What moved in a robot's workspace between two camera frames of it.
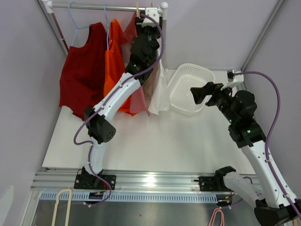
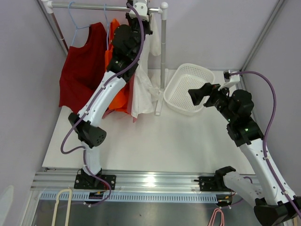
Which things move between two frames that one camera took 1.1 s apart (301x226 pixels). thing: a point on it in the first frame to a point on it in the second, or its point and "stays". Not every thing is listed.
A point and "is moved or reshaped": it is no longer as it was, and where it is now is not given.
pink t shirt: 139,104 is moved or reshaped
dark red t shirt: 83,73 stays
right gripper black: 199,93 stays
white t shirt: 160,101 to 145,94
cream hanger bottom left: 56,203 stays
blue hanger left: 76,28 stays
